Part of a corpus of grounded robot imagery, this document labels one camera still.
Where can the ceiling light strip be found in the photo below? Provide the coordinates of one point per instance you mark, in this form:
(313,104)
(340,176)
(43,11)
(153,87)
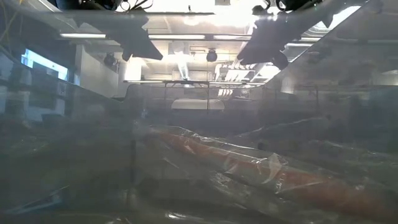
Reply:
(177,36)
(231,37)
(84,36)

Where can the green toothbrush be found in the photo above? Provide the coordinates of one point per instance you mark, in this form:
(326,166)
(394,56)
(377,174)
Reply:
(342,152)

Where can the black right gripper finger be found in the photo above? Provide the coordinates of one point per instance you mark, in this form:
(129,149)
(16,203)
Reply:
(258,56)
(280,60)

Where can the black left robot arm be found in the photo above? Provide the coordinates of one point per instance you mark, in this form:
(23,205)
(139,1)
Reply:
(87,3)

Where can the clear plastic bin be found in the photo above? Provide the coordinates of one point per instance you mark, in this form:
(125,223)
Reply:
(93,174)

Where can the black round ceiling lamp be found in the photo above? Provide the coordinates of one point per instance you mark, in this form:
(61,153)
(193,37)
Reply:
(109,59)

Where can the white rectangular panel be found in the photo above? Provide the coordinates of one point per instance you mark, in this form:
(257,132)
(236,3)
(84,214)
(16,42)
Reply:
(197,104)

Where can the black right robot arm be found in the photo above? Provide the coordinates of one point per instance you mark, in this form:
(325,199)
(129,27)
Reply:
(298,3)

